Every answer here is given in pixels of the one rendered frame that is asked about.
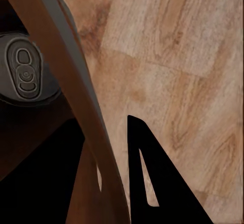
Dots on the trash can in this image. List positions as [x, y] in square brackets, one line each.
[51, 25]

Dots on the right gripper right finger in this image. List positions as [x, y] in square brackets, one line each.
[177, 203]

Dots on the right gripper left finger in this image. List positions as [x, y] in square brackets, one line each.
[39, 189]

